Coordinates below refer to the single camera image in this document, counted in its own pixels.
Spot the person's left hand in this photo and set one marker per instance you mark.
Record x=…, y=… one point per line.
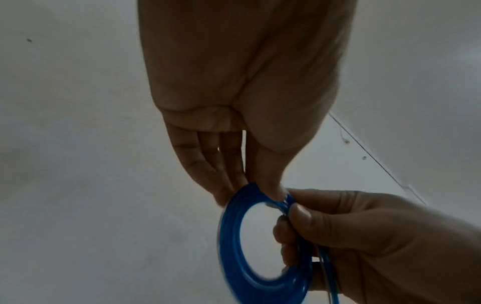
x=244, y=65

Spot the person's right hand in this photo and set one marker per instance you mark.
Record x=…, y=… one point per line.
x=394, y=246

